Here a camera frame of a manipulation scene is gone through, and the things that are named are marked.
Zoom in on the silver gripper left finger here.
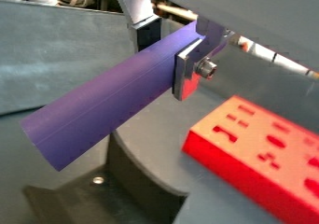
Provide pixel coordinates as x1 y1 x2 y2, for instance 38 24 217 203
117 0 161 51

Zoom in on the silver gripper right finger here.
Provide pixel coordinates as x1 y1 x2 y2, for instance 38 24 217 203
172 16 229 101

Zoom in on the purple cylinder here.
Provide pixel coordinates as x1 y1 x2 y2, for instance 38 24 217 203
21 21 197 170

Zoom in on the white striped pole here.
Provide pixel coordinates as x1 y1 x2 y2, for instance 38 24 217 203
232 35 319 81

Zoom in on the red shape sorter block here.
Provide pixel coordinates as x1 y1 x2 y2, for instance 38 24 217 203
181 96 319 224

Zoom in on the black curved cradle stand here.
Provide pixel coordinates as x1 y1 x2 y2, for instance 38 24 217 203
24 133 188 224

